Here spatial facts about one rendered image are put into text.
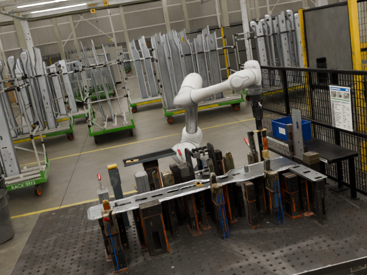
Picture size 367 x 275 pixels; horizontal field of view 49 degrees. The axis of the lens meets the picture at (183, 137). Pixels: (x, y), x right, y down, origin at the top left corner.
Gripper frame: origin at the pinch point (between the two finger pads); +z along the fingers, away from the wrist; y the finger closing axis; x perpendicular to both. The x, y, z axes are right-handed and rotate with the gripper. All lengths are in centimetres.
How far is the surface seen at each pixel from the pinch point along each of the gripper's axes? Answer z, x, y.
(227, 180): 29.1, -29.6, 7.3
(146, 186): 26, -78, -12
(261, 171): 29.1, -5.8, 7.1
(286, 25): -43, 441, -710
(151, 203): 26, -81, 17
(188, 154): 14, -46, -18
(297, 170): 29.0, 12.3, 20.7
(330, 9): -64, 172, -156
